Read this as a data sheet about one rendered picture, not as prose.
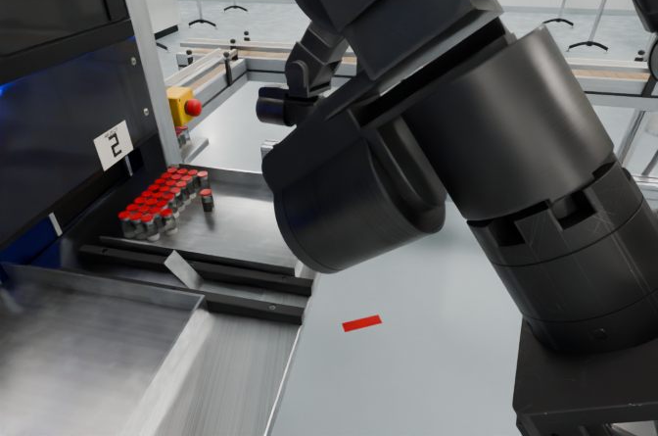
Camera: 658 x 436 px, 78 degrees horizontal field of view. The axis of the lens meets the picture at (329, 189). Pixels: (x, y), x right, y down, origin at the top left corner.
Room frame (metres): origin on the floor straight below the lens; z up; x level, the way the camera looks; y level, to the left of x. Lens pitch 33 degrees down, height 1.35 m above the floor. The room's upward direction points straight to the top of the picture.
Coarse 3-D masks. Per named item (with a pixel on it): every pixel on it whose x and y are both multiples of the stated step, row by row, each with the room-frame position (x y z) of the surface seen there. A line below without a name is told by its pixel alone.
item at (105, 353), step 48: (0, 288) 0.45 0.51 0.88; (48, 288) 0.45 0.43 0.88; (96, 288) 0.44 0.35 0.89; (144, 288) 0.42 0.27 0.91; (0, 336) 0.36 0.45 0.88; (48, 336) 0.36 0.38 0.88; (96, 336) 0.36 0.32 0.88; (144, 336) 0.36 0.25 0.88; (192, 336) 0.36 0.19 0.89; (0, 384) 0.29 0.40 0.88; (48, 384) 0.29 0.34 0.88; (96, 384) 0.29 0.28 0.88; (144, 384) 0.29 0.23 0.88; (0, 432) 0.23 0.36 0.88; (48, 432) 0.23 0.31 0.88; (96, 432) 0.23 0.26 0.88
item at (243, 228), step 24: (192, 168) 0.77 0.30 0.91; (216, 168) 0.76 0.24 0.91; (216, 192) 0.72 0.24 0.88; (240, 192) 0.72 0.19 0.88; (264, 192) 0.72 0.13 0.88; (192, 216) 0.63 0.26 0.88; (216, 216) 0.63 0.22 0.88; (240, 216) 0.63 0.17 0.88; (264, 216) 0.63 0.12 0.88; (120, 240) 0.52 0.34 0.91; (144, 240) 0.56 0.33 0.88; (168, 240) 0.56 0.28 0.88; (192, 240) 0.56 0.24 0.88; (216, 240) 0.56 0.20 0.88; (240, 240) 0.56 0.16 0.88; (264, 240) 0.56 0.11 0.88; (216, 264) 0.49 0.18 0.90; (240, 264) 0.48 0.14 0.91; (264, 264) 0.47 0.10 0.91; (288, 264) 0.50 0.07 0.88
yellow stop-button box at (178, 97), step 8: (168, 88) 0.93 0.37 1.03; (176, 88) 0.93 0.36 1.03; (184, 88) 0.93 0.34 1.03; (168, 96) 0.88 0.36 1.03; (176, 96) 0.88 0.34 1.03; (184, 96) 0.90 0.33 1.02; (192, 96) 0.93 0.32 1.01; (176, 104) 0.87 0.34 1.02; (184, 104) 0.90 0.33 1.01; (176, 112) 0.87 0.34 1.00; (184, 112) 0.89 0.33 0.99; (176, 120) 0.87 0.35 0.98; (184, 120) 0.88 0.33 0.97
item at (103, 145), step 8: (112, 128) 0.67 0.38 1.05; (120, 128) 0.69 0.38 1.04; (104, 136) 0.64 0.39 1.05; (120, 136) 0.68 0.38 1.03; (128, 136) 0.70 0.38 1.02; (96, 144) 0.62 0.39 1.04; (104, 144) 0.64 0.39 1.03; (112, 144) 0.66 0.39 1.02; (120, 144) 0.68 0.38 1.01; (128, 144) 0.70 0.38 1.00; (104, 152) 0.63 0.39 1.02; (112, 152) 0.65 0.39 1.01; (128, 152) 0.69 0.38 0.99; (104, 160) 0.63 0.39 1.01; (112, 160) 0.65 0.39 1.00; (104, 168) 0.62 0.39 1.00
